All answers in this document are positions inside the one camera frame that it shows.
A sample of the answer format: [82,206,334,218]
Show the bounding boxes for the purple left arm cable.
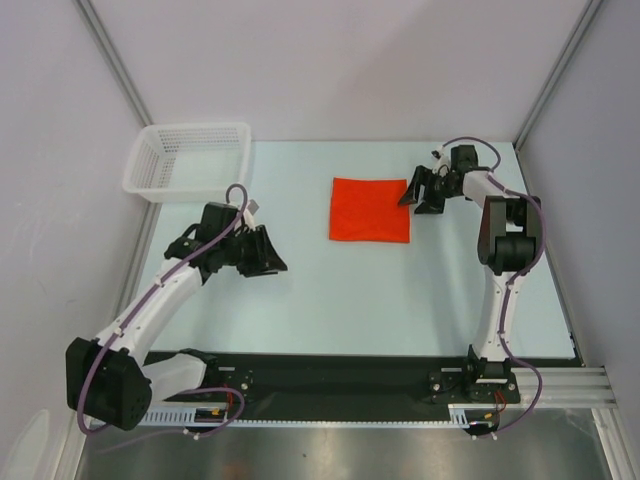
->
[75,183,251,454]

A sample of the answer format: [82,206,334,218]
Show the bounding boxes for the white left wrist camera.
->
[241,199,259,230]

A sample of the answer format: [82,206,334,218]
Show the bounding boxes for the right aluminium corner post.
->
[512,0,606,153]

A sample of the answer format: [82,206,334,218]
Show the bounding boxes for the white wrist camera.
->
[241,199,259,230]
[431,146,451,177]

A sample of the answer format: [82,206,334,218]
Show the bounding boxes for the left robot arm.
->
[65,201,288,431]

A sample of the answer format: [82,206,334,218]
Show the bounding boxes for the left aluminium corner post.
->
[72,0,153,127]

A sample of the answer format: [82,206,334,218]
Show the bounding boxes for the slotted grey cable duct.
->
[140,406,496,429]

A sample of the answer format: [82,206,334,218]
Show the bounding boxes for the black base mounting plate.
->
[144,349,584,422]

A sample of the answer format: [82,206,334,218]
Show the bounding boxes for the aluminium corner post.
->
[512,0,606,153]
[72,0,153,127]

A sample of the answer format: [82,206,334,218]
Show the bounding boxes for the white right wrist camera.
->
[431,146,451,177]

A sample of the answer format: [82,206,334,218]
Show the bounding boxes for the orange t shirt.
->
[328,178,410,244]

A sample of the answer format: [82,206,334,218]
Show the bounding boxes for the white plastic mesh basket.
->
[122,122,252,203]

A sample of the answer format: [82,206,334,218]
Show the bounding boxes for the aluminium extrusion rail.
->
[144,366,619,410]

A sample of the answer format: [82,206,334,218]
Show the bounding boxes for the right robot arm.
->
[398,143,546,403]

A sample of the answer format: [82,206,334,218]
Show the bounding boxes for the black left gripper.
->
[219,225,287,278]

